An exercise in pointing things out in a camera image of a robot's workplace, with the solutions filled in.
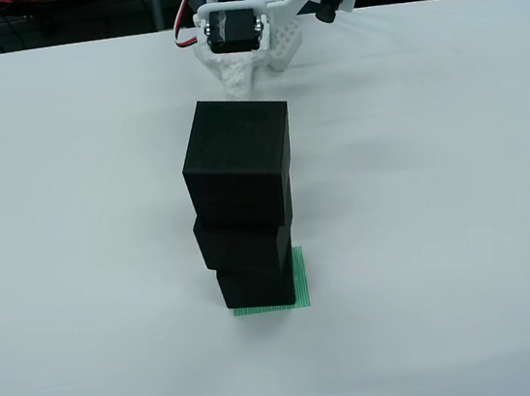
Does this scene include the black cube with scuff mark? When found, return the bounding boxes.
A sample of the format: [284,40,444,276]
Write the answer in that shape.
[215,258,300,316]

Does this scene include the white perforated block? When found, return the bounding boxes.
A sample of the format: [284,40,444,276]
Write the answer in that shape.
[261,16,308,76]

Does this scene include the green striped square marker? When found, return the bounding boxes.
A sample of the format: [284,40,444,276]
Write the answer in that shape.
[225,245,313,319]

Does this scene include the red white black servo cable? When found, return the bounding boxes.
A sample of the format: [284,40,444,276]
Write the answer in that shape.
[169,0,207,50]

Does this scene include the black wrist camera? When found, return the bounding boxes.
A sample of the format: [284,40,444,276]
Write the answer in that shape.
[312,0,349,26]

